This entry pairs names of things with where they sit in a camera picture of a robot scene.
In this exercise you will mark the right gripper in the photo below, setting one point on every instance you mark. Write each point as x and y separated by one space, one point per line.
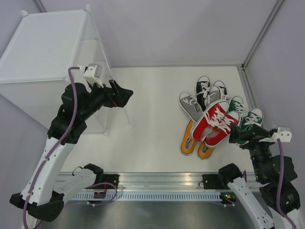
236 133

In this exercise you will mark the grey sneaker right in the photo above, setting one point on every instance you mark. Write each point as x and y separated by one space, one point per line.
214 95

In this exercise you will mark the aluminium corner frame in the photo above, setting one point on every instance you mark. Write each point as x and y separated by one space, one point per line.
39 6
267 65

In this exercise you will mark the black sneaker front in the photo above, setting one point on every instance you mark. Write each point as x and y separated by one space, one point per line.
202 89

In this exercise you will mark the orange sneaker right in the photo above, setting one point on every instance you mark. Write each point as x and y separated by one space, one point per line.
204 152

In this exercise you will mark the aluminium mounting rail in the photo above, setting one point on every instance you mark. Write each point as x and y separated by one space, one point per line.
162 181

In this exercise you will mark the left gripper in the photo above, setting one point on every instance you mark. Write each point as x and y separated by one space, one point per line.
116 96

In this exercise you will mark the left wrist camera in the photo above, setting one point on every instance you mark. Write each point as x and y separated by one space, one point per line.
91 74

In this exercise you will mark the transparent cabinet door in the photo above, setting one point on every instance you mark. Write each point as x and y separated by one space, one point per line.
112 78

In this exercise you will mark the aluminium corner frame right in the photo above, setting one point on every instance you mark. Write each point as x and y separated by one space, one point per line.
267 65

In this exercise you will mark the green sneaker left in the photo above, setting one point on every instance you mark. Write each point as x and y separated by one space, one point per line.
237 104

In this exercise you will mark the grey sneaker left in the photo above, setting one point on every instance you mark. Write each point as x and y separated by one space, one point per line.
190 105

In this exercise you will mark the orange sneaker left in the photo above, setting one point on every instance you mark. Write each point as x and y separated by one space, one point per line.
188 142

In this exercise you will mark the aluminium corner frame left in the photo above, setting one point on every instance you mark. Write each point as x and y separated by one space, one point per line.
39 6

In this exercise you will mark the white slotted cable duct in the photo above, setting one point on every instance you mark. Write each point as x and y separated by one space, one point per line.
148 196

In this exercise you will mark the green sneaker right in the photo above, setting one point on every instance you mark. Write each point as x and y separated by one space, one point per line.
254 117

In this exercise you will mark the black sneaker back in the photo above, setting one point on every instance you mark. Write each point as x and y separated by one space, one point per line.
223 88

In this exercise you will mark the black sneaker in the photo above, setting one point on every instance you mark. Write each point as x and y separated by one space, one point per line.
223 88
202 89

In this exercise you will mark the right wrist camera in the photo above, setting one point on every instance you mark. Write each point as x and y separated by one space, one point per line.
283 134

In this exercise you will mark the green sneaker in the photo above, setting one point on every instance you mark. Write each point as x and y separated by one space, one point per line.
237 104
254 117

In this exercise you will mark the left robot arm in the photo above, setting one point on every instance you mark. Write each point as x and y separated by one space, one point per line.
42 198

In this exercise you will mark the grey sneaker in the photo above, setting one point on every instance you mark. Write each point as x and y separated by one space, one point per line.
214 95
190 105

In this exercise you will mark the white plastic shoe cabinet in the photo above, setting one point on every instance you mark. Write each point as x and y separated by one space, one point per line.
34 66

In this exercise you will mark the orange sneaker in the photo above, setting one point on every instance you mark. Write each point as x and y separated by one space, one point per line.
204 152
188 142

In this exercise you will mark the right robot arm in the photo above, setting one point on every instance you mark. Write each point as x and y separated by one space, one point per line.
274 171

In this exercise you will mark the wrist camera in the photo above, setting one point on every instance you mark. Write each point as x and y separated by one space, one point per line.
91 74
283 134

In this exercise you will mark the red sneaker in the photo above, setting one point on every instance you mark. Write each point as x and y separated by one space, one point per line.
210 119
223 129

